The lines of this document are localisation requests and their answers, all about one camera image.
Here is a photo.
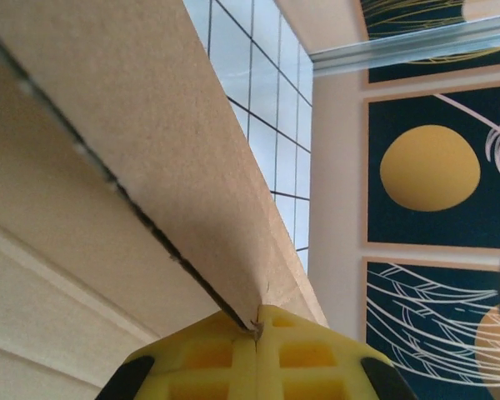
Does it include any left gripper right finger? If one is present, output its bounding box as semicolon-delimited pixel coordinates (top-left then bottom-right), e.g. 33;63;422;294
256;305;418;400

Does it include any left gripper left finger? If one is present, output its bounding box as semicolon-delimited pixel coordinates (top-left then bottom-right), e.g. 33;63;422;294
99;312;258;400

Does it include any brown cardboard box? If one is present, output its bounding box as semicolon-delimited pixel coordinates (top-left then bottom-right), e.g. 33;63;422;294
0;0;330;400

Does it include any aluminium corner post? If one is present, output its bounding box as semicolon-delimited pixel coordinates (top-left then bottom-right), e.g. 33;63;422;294
310;12;500;79

